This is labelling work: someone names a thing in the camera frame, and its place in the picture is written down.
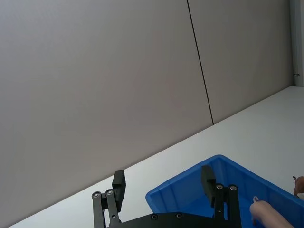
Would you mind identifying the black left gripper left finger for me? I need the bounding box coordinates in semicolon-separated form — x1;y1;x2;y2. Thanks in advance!
92;170;127;228

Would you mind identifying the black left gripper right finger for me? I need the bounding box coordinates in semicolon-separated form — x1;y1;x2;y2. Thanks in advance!
201;165;242;226

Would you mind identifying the person's hand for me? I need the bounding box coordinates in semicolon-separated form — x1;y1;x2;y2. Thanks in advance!
249;200;295;228

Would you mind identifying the blue plastic bin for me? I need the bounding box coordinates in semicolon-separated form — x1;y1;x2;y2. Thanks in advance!
145;154;304;228

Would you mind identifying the brown object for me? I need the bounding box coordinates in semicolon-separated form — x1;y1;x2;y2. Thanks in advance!
292;175;304;196

